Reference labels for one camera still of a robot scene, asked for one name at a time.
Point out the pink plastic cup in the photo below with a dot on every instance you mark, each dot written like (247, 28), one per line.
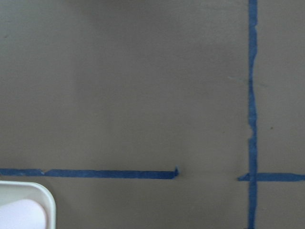
(23, 214)

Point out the cream rabbit tray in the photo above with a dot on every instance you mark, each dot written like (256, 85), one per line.
(11, 191)

